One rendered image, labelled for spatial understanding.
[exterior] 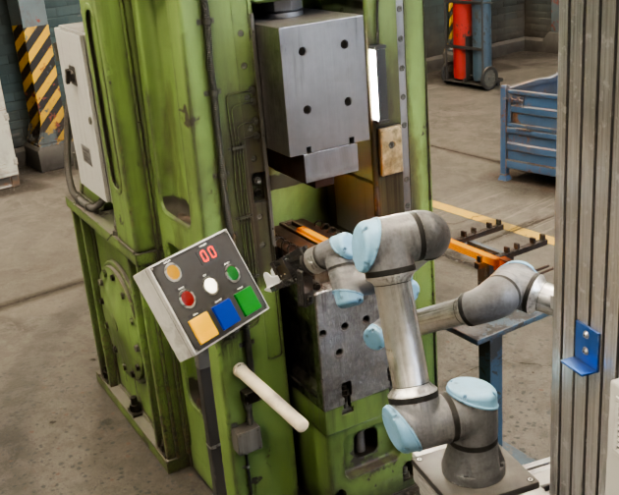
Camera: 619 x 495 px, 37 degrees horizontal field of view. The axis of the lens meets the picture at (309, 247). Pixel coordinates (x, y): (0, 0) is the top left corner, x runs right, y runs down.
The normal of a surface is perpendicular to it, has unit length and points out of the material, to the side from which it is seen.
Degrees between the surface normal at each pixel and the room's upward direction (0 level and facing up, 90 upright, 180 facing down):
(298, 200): 90
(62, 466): 0
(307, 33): 90
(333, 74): 90
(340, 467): 90
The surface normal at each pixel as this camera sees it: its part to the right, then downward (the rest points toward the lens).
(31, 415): -0.07, -0.93
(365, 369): 0.50, 0.28
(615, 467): -0.93, 0.20
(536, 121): -0.74, 0.29
